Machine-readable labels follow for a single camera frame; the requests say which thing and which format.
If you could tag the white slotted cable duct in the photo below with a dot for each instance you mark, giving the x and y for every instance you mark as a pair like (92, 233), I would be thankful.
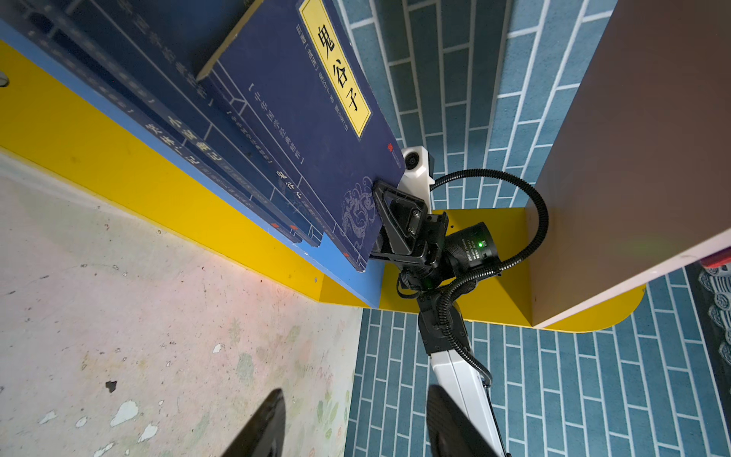
(716, 281)

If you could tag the navy book yellow label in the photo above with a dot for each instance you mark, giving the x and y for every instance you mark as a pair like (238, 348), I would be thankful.
(114, 114)

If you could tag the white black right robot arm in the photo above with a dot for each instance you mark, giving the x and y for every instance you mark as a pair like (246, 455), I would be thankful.
(444, 334)

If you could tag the floral table mat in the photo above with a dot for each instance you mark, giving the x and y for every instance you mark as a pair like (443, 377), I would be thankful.
(120, 339)

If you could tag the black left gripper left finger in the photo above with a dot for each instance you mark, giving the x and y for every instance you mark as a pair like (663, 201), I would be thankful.
(264, 434)

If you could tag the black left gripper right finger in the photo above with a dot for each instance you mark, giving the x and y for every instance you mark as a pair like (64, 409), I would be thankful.
(451, 434)

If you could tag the yellow pink blue bookshelf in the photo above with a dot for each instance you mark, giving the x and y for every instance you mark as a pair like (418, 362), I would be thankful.
(617, 111)

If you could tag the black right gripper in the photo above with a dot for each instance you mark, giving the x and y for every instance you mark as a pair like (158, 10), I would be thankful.
(410, 239)

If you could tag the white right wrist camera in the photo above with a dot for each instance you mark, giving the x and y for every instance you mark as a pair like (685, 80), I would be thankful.
(417, 178)

